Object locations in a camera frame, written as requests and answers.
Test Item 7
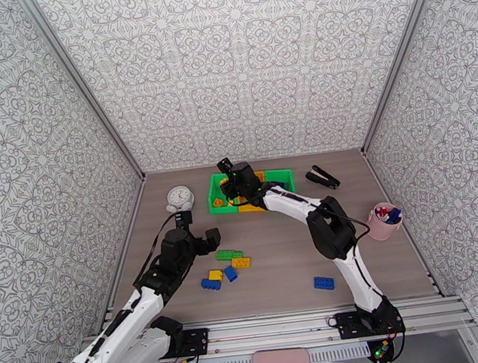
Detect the yellow plastic bin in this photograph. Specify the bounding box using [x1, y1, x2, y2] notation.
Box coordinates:
[233, 171, 269, 215]

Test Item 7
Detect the green plastic bin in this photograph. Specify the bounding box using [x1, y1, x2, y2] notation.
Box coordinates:
[203, 171, 243, 216]
[261, 166, 298, 199]

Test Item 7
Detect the blue long lego brick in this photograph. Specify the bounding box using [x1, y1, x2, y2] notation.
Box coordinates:
[200, 277, 223, 294]

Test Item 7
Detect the white alarm clock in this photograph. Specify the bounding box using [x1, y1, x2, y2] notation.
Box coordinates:
[163, 184, 197, 218]

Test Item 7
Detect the black stapler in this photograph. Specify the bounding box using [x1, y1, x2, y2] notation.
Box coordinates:
[304, 162, 342, 194]

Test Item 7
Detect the pink cup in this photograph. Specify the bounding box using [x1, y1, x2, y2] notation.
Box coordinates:
[364, 199, 406, 243]

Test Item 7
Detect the blue marker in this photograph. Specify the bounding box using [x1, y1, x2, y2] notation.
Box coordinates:
[386, 207, 405, 226]

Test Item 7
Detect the circuit board with green light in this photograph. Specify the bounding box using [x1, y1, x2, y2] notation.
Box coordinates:
[366, 338, 397, 363]

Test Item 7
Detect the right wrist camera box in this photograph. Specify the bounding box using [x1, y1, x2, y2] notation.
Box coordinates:
[216, 157, 236, 177]

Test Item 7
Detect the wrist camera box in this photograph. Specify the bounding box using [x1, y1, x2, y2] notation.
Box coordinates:
[173, 210, 195, 231]
[216, 157, 236, 177]

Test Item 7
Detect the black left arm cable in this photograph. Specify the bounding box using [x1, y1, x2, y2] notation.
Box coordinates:
[124, 211, 187, 287]

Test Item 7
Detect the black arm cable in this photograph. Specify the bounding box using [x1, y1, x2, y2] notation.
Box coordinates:
[261, 176, 376, 267]
[124, 211, 187, 287]

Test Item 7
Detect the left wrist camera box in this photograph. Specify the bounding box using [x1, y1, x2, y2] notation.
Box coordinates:
[173, 210, 195, 231]

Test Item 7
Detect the aluminium table side rail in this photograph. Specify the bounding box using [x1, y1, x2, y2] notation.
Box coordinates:
[360, 141, 446, 304]
[88, 173, 164, 324]

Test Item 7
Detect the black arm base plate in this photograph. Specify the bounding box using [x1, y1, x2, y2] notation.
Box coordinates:
[140, 326, 212, 362]
[334, 304, 407, 342]

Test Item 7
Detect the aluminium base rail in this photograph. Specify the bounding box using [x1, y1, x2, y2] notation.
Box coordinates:
[73, 290, 476, 363]

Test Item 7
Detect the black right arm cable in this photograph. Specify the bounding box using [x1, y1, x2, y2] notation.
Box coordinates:
[261, 176, 376, 267]

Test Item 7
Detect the aluminium frame post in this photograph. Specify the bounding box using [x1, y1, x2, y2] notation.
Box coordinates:
[16, 0, 147, 194]
[343, 0, 468, 157]

